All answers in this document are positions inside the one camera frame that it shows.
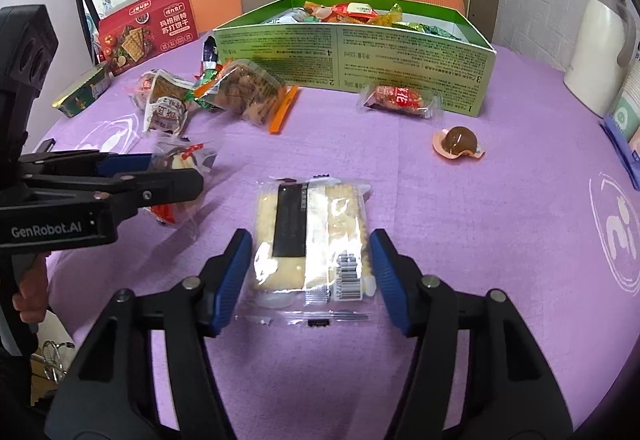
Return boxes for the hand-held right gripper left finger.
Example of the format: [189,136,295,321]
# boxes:
[45,227,254,440]

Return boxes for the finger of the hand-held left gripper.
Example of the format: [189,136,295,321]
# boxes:
[17,149,156,178]
[22,168,205,222]

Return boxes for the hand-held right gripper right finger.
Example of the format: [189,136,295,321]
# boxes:
[368,227,581,440]

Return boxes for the clear pastry packet red print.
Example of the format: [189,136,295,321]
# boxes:
[142,137,218,233]

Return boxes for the clear cracker packet black label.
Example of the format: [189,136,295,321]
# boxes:
[235,175,378,326]

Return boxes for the green cardboard box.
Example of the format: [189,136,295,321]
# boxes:
[212,0,497,117]

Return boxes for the person's left hand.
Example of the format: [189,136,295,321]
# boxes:
[12,253,51,324]

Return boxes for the tofu snack packet red label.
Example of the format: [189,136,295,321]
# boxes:
[142,103,188,136]

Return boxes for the green instant noodle bowl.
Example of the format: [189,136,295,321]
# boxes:
[51,63,113,118]

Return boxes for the clear brown tofu snack packet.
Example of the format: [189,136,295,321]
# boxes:
[132,69,198,113]

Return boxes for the clear snack packet orange strip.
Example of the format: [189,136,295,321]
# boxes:
[192,59,301,135]

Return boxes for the purple printed tablecloth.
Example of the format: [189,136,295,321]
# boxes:
[30,33,640,440]

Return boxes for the red cracker box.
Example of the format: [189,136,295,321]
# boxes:
[97,0,201,77]

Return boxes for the brown ball candy pink cup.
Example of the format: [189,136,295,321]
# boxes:
[432,125,486,160]

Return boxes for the pile of assorted snack packets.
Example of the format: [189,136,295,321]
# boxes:
[260,0,463,40]

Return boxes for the white thermos jug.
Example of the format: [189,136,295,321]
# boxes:
[564,0,636,118]

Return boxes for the metal wire frame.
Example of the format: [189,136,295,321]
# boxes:
[30,340,76,386]

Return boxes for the pastel packets against wall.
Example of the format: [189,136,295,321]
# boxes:
[602,65,640,191]

